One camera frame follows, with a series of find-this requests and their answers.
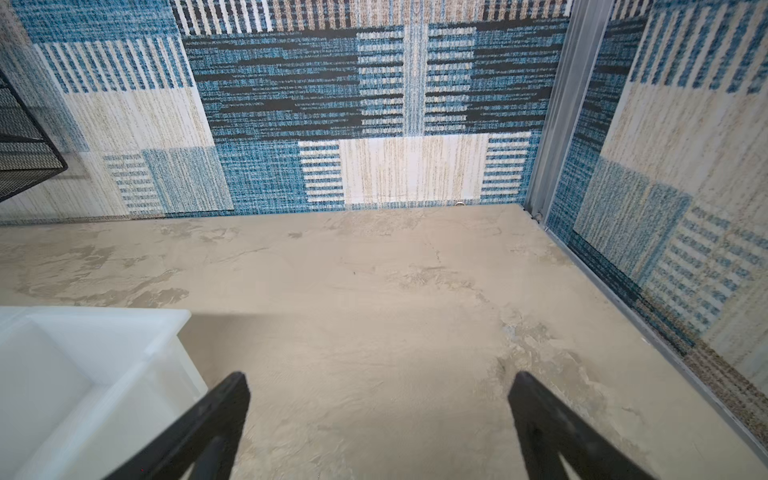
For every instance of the black wire mesh shelf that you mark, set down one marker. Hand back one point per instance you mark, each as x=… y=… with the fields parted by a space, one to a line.
x=28 y=155

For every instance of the white right plastic bin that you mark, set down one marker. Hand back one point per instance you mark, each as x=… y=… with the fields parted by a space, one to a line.
x=84 y=389

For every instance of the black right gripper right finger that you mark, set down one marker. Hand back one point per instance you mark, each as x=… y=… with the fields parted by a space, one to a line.
x=552 y=435

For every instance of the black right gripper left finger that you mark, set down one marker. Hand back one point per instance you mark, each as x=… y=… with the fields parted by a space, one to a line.
x=202 y=443

